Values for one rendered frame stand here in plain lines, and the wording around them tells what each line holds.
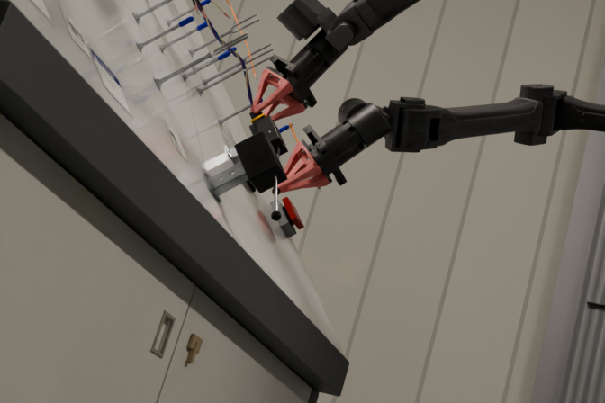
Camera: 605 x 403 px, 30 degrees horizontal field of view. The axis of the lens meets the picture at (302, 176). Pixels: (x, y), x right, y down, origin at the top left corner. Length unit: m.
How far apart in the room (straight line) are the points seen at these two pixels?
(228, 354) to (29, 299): 0.52
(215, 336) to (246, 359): 0.13
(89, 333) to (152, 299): 0.14
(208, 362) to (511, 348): 1.57
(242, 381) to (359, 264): 1.51
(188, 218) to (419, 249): 1.85
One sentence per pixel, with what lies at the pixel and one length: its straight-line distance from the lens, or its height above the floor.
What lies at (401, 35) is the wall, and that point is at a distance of 3.47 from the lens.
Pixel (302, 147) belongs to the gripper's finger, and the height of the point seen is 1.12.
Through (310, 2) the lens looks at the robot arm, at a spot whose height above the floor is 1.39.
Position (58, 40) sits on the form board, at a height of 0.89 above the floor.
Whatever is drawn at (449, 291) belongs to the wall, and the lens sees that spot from 3.09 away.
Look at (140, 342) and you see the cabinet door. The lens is 1.39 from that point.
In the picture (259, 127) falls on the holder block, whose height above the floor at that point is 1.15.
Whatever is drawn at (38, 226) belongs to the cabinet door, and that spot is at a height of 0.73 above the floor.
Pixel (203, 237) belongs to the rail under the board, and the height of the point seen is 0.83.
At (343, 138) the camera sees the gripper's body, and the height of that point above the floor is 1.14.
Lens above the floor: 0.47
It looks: 20 degrees up
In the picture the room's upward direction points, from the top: 17 degrees clockwise
